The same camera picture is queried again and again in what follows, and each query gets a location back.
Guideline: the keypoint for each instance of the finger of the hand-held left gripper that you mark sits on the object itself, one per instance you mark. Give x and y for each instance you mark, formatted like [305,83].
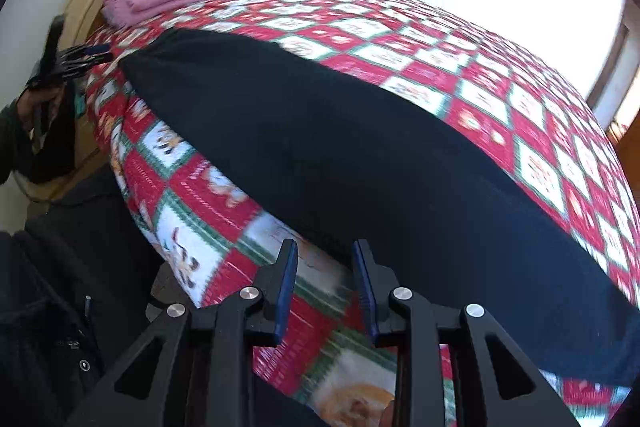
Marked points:
[85,66]
[92,51]

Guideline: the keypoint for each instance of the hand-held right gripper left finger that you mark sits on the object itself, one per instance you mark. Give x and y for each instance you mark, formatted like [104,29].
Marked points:
[284,294]

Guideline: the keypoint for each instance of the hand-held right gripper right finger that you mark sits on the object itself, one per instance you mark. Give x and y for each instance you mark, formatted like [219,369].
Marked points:
[363,294]

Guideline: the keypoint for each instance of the black pants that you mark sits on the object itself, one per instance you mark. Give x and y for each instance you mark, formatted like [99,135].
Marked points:
[350,157]

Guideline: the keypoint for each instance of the person's left hand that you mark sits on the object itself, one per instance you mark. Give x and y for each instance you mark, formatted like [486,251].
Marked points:
[30,109]

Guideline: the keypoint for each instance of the person's black jacket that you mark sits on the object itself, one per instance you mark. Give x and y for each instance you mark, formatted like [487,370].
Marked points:
[60,307]

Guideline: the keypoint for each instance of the red checkered printed blanket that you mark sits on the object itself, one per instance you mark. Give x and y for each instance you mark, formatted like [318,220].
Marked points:
[490,72]

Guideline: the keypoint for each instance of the wooden door frame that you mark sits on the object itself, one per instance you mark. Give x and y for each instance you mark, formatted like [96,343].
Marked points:
[617,72]

